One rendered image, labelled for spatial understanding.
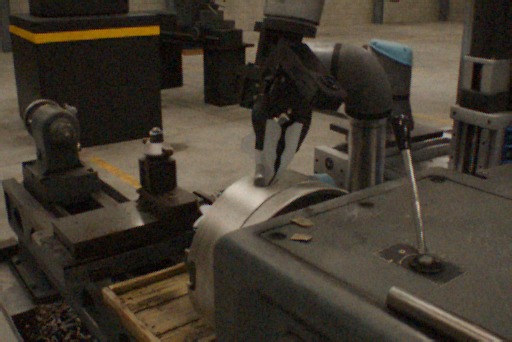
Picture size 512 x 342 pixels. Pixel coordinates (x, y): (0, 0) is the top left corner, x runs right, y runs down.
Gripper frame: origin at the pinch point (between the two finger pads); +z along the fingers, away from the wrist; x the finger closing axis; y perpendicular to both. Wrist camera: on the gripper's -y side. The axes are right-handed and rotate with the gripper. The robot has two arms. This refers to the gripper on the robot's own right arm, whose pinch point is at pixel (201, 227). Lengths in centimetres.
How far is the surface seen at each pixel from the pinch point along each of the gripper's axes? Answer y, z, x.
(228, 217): -20.6, 7.1, 11.3
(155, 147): 37.0, -8.7, 6.0
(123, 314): 7.7, 14.9, -18.6
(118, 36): 427, -160, -2
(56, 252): 37.7, 19.2, -15.7
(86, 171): 89, -7, -15
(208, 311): -21.6, 11.8, -3.3
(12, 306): 85, 25, -54
